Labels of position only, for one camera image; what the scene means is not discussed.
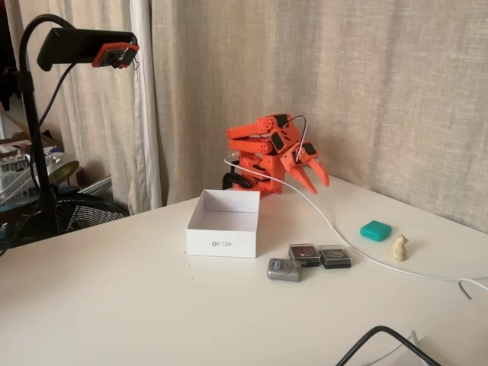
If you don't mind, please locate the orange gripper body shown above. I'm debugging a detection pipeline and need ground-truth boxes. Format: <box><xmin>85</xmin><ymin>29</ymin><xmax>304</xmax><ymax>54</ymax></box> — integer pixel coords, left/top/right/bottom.
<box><xmin>280</xmin><ymin>141</ymin><xmax>318</xmax><ymax>175</ymax></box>

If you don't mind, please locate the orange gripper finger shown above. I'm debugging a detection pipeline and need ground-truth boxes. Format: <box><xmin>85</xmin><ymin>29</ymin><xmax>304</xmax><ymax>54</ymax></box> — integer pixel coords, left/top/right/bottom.
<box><xmin>290</xmin><ymin>163</ymin><xmax>318</xmax><ymax>196</ymax></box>
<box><xmin>307</xmin><ymin>158</ymin><xmax>330</xmax><ymax>188</ymax></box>

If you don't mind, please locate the green rounded cube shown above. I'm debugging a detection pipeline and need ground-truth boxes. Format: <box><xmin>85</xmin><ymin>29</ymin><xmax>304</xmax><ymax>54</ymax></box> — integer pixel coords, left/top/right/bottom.
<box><xmin>360</xmin><ymin>220</ymin><xmax>393</xmax><ymax>242</ymax></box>

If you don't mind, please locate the white cardboard box bin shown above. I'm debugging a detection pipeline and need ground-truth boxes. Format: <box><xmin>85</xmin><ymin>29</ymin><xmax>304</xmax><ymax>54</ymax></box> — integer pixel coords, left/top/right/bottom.
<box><xmin>186</xmin><ymin>189</ymin><xmax>262</xmax><ymax>259</ymax></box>

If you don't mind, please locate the black case with red coin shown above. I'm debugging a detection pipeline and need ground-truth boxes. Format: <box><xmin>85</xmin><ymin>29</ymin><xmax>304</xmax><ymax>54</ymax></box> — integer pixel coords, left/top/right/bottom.
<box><xmin>288</xmin><ymin>243</ymin><xmax>322</xmax><ymax>268</ymax></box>

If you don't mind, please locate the black case with clear lid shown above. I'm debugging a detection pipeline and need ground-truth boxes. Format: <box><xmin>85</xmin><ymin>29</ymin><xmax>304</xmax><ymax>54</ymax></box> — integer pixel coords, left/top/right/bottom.
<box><xmin>318</xmin><ymin>244</ymin><xmax>354</xmax><ymax>271</ymax></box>

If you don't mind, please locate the beige linen curtain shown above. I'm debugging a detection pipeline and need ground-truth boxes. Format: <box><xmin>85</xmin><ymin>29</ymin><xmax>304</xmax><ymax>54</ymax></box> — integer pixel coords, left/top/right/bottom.
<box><xmin>151</xmin><ymin>0</ymin><xmax>488</xmax><ymax>234</ymax></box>

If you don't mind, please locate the grey metal tin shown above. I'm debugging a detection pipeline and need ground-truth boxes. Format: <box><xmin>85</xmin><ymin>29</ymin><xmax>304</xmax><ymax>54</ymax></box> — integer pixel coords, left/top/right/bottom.
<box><xmin>266</xmin><ymin>258</ymin><xmax>304</xmax><ymax>283</ymax></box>

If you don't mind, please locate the cream animal figurine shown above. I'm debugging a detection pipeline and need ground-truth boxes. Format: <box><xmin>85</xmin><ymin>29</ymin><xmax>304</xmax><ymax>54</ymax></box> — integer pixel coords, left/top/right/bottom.
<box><xmin>388</xmin><ymin>233</ymin><xmax>411</xmax><ymax>263</ymax></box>

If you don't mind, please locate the black floor fan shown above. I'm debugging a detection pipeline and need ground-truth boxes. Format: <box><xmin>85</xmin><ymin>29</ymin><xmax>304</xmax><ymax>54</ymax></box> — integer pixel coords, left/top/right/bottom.
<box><xmin>0</xmin><ymin>191</ymin><xmax>131</xmax><ymax>247</ymax></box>

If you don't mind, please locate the gold lamp shade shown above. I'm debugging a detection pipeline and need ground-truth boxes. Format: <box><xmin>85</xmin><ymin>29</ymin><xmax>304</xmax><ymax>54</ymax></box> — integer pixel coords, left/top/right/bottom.
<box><xmin>46</xmin><ymin>159</ymin><xmax>81</xmax><ymax>182</ymax></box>

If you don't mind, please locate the black gooseneck stand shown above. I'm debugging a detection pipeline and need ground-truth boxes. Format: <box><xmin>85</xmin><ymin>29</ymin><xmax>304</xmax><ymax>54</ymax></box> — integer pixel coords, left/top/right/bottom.
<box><xmin>17</xmin><ymin>14</ymin><xmax>77</xmax><ymax>239</ymax></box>

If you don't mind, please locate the cardboard box with clutter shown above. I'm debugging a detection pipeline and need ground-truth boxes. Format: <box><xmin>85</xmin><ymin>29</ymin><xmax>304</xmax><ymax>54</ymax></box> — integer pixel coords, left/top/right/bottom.
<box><xmin>0</xmin><ymin>110</ymin><xmax>65</xmax><ymax>199</ymax></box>

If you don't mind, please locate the thin robot servo wire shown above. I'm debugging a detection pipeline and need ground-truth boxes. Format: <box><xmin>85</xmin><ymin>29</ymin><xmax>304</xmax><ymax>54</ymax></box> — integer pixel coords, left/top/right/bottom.
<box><xmin>284</xmin><ymin>115</ymin><xmax>308</xmax><ymax>162</ymax></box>

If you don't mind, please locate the black power cable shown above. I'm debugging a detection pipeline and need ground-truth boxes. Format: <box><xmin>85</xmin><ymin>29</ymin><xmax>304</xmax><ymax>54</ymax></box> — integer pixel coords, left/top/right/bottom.
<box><xmin>334</xmin><ymin>325</ymin><xmax>444</xmax><ymax>366</ymax></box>

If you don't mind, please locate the long white cable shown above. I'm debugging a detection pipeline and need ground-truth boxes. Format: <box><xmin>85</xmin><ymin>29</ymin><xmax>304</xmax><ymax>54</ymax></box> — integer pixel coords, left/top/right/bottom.
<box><xmin>223</xmin><ymin>153</ymin><xmax>488</xmax><ymax>300</ymax></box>

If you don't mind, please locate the camera on black stand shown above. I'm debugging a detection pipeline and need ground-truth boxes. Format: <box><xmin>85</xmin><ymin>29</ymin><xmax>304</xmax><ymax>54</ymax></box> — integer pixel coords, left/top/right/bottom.
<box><xmin>5</xmin><ymin>0</ymin><xmax>164</xmax><ymax>215</ymax></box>

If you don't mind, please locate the orange camera module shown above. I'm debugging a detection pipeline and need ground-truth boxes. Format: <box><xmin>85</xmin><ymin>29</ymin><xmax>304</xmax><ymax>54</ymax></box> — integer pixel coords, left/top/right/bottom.
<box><xmin>91</xmin><ymin>43</ymin><xmax>140</xmax><ymax>71</ymax></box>

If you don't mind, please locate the black camera holder bar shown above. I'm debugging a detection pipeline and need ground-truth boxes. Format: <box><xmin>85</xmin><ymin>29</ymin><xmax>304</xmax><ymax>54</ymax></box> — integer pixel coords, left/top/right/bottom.
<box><xmin>36</xmin><ymin>27</ymin><xmax>139</xmax><ymax>72</ymax></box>

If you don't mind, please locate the black camera cable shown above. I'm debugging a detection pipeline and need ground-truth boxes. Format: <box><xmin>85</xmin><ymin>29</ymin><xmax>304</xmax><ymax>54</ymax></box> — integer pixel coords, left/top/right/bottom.
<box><xmin>0</xmin><ymin>62</ymin><xmax>77</xmax><ymax>257</ymax></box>

